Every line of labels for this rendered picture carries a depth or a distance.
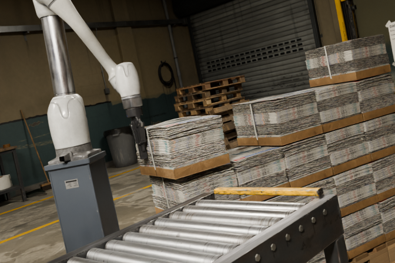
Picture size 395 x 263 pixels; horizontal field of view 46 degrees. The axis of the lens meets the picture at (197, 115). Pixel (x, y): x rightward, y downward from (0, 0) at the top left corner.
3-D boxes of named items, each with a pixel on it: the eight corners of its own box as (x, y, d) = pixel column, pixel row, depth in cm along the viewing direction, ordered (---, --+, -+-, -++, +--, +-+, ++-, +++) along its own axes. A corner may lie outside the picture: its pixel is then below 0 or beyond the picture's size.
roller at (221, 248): (120, 250, 142) (133, 245, 145) (238, 269, 109) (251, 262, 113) (118, 233, 142) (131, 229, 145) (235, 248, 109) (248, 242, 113)
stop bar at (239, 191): (219, 191, 172) (218, 186, 171) (324, 193, 141) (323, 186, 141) (213, 194, 169) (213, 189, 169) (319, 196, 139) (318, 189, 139)
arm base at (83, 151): (42, 167, 192) (39, 154, 191) (65, 158, 213) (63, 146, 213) (83, 159, 189) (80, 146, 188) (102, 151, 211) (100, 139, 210)
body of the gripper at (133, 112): (144, 105, 210) (148, 125, 211) (137, 107, 218) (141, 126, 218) (129, 109, 207) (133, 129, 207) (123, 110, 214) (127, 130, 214)
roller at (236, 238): (139, 221, 148) (133, 236, 146) (255, 232, 115) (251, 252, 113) (150, 227, 151) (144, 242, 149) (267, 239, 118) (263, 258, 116)
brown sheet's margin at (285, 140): (237, 145, 259) (236, 138, 259) (277, 134, 274) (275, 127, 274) (281, 145, 227) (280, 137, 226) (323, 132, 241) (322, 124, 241)
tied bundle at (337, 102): (279, 134, 275) (272, 96, 273) (316, 124, 288) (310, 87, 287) (324, 134, 241) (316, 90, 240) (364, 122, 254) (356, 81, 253)
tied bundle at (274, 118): (237, 146, 260) (229, 106, 258) (277, 135, 274) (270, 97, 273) (281, 147, 227) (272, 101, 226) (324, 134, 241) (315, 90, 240)
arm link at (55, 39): (54, 144, 211) (57, 141, 232) (90, 137, 214) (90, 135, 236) (24, -25, 207) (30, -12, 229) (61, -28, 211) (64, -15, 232)
